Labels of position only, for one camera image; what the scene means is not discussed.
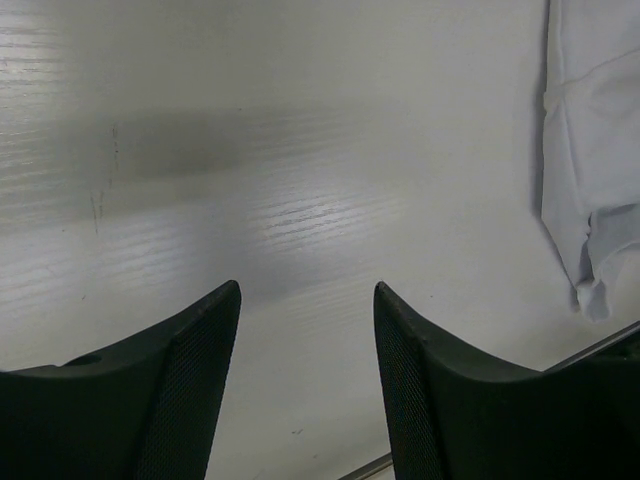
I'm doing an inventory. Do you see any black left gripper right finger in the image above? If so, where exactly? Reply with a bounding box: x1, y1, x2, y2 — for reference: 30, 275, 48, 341
373, 280, 640, 480

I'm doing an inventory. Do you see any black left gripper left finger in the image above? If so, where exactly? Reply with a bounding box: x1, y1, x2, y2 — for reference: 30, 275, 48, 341
1, 280, 241, 479

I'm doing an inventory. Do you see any white skirt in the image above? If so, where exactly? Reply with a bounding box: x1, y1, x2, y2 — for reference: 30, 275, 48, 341
541, 1, 639, 322

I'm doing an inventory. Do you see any aluminium table edge rail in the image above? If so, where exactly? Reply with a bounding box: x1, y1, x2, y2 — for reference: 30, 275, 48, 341
337, 319, 640, 480

